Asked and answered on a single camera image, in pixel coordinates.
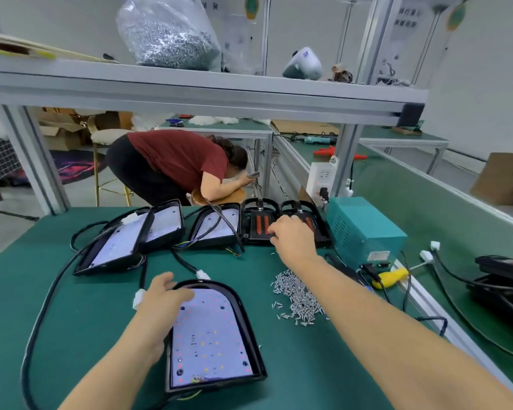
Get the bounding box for person's left hand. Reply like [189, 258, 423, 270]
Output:
[124, 271, 195, 366]

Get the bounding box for person's right hand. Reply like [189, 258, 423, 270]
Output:
[267, 214, 319, 274]

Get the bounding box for heap of small silver screws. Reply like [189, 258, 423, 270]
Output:
[269, 267, 328, 327]

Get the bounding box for blue black electric screwdriver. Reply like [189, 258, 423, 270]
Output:
[325, 252, 386, 291]

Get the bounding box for stack of unassembled lamp housings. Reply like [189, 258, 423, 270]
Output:
[71, 199, 245, 308]

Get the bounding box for person's left forearm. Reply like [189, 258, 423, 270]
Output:
[58, 341, 168, 410]

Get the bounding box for person's right forearm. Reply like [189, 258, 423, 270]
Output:
[291, 256, 513, 410]

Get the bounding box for black cover orange strips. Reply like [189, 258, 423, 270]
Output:
[241, 198, 282, 246]
[278, 199, 333, 248]

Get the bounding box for white power strip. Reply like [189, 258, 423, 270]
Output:
[306, 156, 339, 202]

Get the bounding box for teal power supply box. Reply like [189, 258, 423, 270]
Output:
[325, 196, 409, 270]

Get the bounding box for red tool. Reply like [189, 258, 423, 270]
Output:
[312, 146, 369, 161]

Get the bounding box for yellow plug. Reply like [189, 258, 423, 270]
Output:
[374, 267, 412, 289]

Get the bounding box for small green workbench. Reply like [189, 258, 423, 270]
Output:
[158, 117, 275, 197]

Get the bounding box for green workbench white legs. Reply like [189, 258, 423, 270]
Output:
[359, 125, 450, 176]

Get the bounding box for colourful round rug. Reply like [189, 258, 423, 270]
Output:
[9, 149, 111, 186]

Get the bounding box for white handheld device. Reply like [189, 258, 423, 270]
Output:
[282, 47, 324, 80]

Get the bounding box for round beige stool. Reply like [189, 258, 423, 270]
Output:
[89, 128, 133, 207]

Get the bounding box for open brown cardboard carton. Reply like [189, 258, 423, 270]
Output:
[38, 110, 91, 152]

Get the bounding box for brown cardboard box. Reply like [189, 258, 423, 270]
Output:
[470, 151, 513, 207]

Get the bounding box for clear bag of screws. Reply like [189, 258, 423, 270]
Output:
[115, 0, 223, 72]

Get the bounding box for beige flat folder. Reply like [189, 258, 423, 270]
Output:
[0, 34, 116, 65]

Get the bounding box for aluminium shelf frame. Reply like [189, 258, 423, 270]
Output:
[0, 0, 480, 214]

